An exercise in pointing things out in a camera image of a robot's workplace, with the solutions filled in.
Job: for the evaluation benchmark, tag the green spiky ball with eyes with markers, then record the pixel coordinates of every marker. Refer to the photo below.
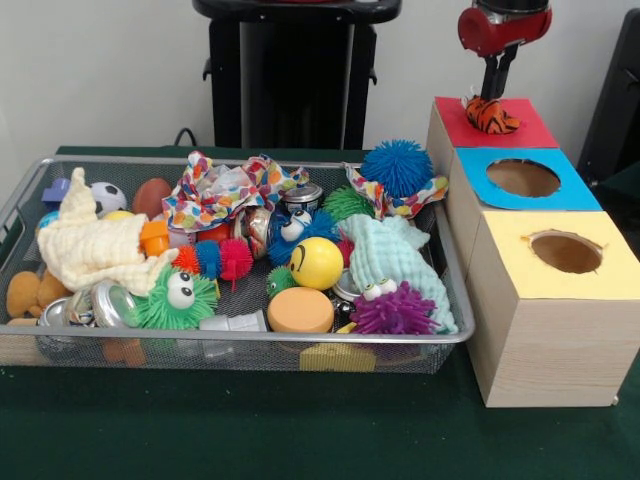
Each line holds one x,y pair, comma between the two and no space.
160,305

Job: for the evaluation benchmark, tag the wooden three-hole box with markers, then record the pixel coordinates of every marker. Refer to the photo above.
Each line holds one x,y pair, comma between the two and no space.
550,345

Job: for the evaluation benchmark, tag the orange tiger plush toy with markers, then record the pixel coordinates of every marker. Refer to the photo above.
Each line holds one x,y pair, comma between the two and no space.
490,117

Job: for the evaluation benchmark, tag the orange foam disc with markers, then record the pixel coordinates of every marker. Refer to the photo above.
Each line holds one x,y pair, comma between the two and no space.
300,310

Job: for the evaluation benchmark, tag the purple spiky ball with eyes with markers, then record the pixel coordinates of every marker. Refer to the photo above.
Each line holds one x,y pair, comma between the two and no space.
395,312

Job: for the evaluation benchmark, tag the confetti print cloth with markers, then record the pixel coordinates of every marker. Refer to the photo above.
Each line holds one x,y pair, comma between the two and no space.
220,195
395,200

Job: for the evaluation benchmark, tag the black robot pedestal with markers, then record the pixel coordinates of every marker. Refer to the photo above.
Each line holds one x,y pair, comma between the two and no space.
290,75

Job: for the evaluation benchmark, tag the shallow mesh bin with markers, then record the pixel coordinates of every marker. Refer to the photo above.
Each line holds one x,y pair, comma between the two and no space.
225,357

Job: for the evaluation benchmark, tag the green cloth side table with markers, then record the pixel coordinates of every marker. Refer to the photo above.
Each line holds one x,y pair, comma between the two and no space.
622,195

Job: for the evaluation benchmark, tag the light blue waffle cloth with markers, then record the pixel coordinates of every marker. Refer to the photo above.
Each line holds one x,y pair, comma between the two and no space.
395,250

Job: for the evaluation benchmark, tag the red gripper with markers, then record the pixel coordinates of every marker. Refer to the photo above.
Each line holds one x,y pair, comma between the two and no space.
500,32

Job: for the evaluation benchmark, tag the dark green tablecloth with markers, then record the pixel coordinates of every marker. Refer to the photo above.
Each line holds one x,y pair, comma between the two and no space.
300,430

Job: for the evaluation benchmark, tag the cream waffle cloth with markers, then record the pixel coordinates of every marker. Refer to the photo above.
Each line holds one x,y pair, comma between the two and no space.
95,245

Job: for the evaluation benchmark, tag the yellow smiley ball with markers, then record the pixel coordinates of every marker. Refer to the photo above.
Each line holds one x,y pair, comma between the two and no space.
317,262

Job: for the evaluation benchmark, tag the black upright panel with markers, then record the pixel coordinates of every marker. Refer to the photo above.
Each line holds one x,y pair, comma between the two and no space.
615,100

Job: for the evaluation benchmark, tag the red blue spiky ball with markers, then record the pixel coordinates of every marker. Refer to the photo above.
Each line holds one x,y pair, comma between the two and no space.
215,257

